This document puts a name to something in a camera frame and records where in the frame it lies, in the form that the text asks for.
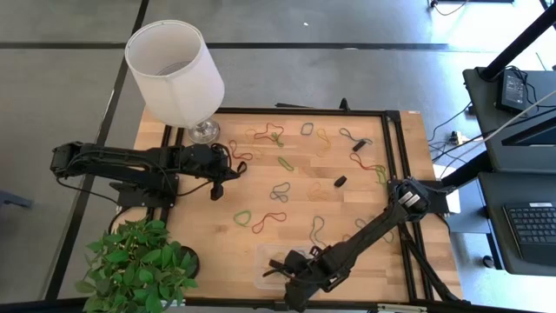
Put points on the white lampshade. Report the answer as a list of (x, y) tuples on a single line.
[(174, 78)]

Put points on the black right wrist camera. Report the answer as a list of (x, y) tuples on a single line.
[(297, 297)]

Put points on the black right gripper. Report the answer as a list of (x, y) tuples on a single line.
[(308, 267)]

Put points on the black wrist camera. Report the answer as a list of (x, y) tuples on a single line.
[(297, 297), (217, 191)]

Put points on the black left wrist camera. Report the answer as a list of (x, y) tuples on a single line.
[(217, 191)]

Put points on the black wide rubber band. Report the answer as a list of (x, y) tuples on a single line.
[(340, 181), (359, 145)]

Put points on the black arched fixture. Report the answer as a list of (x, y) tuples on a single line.
[(344, 104)]

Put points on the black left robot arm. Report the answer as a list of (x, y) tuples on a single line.
[(130, 158)]

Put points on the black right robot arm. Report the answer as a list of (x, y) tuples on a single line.
[(369, 230)]

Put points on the dark blue rubber band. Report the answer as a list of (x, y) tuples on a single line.
[(347, 135)]

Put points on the red rubber band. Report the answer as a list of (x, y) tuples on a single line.
[(360, 164), (256, 136), (256, 226), (345, 237), (232, 150)]

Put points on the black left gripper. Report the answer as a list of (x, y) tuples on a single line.
[(204, 160)]

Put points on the white label strip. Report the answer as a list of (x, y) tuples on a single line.
[(401, 308)]

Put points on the green leafy plant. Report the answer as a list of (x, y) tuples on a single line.
[(134, 269)]

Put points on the clear plastic bin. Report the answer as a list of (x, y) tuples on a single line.
[(260, 282)]

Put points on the white power strip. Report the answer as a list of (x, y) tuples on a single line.
[(455, 138)]

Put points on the black keyboard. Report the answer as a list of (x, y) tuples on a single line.
[(534, 230)]

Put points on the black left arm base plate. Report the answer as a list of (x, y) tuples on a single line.
[(143, 197)]

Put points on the black power adapter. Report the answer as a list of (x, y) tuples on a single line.
[(512, 91)]

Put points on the grey chair leg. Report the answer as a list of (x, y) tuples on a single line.
[(13, 200)]

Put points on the glass lamp base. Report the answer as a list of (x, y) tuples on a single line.
[(204, 132)]

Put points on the black camera stand frame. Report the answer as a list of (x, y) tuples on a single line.
[(517, 47)]

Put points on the black thin rubber band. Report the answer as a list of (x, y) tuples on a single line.
[(237, 169)]

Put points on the black keyboard desk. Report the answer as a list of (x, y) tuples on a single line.
[(495, 235)]

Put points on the black plant pot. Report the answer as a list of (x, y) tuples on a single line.
[(193, 261)]

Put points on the black caster wheel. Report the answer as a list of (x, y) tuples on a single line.
[(488, 261)]

